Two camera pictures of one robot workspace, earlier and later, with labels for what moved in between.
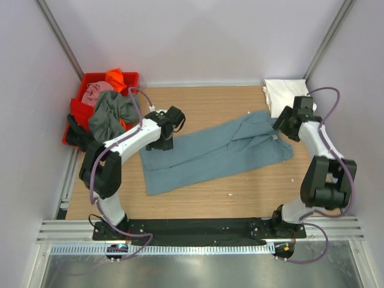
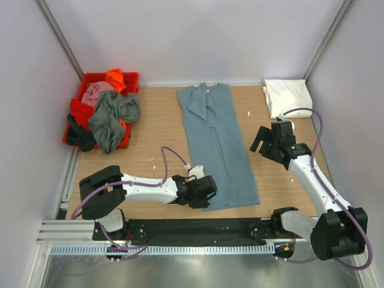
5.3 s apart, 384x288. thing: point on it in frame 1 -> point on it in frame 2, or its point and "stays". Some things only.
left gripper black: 166,145 -> 203,203
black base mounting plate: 216,232 stays
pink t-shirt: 91,94 stays
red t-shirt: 81,112 stays
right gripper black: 285,113 -> 262,135
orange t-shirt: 114,76 stays
